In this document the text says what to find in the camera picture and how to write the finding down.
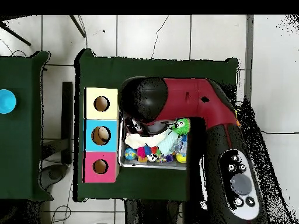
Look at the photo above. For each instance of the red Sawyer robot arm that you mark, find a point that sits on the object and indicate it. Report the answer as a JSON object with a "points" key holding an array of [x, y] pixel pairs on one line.
{"points": [[196, 100]]}

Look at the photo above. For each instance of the wooden box with three holes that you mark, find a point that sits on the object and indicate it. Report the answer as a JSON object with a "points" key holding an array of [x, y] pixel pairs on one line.
{"points": [[110, 126]]}

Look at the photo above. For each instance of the clear mesh bin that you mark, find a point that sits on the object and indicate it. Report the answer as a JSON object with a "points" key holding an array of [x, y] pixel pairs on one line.
{"points": [[140, 164]]}

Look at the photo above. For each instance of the pale yellow knitted cloth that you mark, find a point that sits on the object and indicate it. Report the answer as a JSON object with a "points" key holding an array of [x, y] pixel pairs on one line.
{"points": [[142, 140]]}

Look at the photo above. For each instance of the small globe ball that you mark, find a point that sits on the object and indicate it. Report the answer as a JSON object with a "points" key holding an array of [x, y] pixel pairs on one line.
{"points": [[130, 153]]}

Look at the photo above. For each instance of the mint green knitted cloth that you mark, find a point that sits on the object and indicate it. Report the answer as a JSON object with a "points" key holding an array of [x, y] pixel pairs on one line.
{"points": [[169, 142]]}

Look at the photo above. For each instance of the green fuzzy ball with eyes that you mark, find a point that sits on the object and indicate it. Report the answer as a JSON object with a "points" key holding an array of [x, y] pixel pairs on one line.
{"points": [[182, 126]]}

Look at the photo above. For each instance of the dark grey stand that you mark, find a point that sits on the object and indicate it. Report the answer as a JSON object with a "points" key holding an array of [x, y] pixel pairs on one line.
{"points": [[67, 121]]}

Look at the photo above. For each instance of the black stand leg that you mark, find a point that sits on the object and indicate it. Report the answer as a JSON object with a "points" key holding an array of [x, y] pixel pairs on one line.
{"points": [[78, 26], [16, 36]]}

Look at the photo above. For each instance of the dark green side table cloth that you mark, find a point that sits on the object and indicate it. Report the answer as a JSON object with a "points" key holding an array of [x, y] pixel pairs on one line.
{"points": [[23, 154]]}

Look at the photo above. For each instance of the blue round bowl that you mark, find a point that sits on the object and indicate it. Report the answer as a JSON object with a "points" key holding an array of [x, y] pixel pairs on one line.
{"points": [[5, 101]]}

